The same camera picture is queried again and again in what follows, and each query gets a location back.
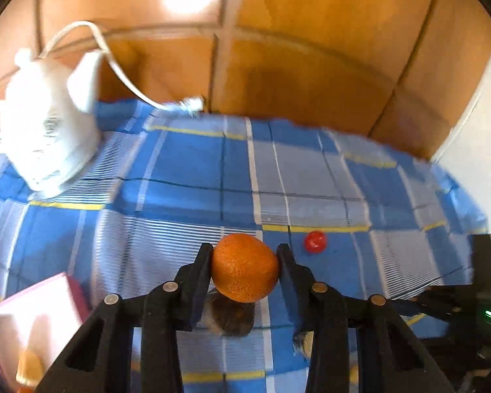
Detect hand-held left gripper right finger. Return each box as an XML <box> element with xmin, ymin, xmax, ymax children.
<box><xmin>276</xmin><ymin>243</ymin><xmax>455</xmax><ymax>393</ymax></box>

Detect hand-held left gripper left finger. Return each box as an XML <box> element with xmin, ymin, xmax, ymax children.
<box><xmin>35</xmin><ymin>242</ymin><xmax>213</xmax><ymax>393</ymax></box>

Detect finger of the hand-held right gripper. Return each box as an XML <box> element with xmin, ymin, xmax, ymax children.
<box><xmin>393</xmin><ymin>282</ymin><xmax>479</xmax><ymax>328</ymax></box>

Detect red cherry tomato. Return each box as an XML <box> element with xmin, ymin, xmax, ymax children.
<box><xmin>303</xmin><ymin>230</ymin><xmax>327</xmax><ymax>254</ymax></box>

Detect pink rectangular tray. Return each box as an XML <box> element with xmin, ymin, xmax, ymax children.
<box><xmin>0</xmin><ymin>272</ymin><xmax>91</xmax><ymax>393</ymax></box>

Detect blue plaid tablecloth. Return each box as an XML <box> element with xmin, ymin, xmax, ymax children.
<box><xmin>0</xmin><ymin>98</ymin><xmax>489</xmax><ymax>393</ymax></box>

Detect white ceramic electric kettle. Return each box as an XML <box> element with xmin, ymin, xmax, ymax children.
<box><xmin>0</xmin><ymin>48</ymin><xmax>104</xmax><ymax>192</ymax></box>

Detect wooden panelled wardrobe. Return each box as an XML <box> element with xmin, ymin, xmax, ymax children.
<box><xmin>0</xmin><ymin>0</ymin><xmax>491</xmax><ymax>160</ymax></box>

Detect white cord plug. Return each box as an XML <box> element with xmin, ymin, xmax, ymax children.
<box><xmin>174</xmin><ymin>96</ymin><xmax>205</xmax><ymax>114</ymax></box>

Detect white power cord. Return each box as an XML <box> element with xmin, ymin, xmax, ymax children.
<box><xmin>39</xmin><ymin>20</ymin><xmax>181</xmax><ymax>111</ymax></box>

